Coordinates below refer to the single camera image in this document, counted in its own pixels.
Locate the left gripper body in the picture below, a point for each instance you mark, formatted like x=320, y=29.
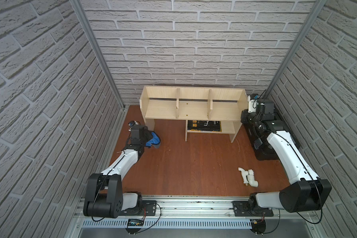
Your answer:
x=148, y=136

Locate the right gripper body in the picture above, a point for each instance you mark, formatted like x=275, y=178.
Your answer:
x=247, y=117

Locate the grey and blue cloth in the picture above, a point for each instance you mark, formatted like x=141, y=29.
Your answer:
x=154, y=141

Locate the light wooden bookshelf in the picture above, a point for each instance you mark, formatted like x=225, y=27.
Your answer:
x=194, y=104

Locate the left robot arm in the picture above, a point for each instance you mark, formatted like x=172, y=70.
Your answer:
x=104, y=196

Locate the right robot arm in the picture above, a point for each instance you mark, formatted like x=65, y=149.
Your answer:
x=271, y=139

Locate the black toolbox grey latches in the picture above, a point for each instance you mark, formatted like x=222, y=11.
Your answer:
x=258, y=131

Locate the black yellow book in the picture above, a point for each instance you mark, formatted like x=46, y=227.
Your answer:
x=212, y=126

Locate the white plastic pipe fitting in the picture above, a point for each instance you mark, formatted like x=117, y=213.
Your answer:
x=248, y=177

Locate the left controller board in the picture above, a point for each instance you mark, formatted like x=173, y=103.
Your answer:
x=134, y=226

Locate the controller board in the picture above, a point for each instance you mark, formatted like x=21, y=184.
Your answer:
x=134, y=226
x=258, y=227

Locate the white vent grille strip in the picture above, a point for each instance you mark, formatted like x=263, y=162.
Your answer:
x=173, y=223

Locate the right controller board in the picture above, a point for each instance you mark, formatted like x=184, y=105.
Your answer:
x=258, y=227

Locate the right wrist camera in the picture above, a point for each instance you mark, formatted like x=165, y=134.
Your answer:
x=252, y=100

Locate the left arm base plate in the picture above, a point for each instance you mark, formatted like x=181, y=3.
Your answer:
x=145, y=208

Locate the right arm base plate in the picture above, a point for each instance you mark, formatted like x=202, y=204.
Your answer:
x=248, y=209

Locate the aluminium rail frame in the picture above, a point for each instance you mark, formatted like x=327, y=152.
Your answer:
x=197, y=207

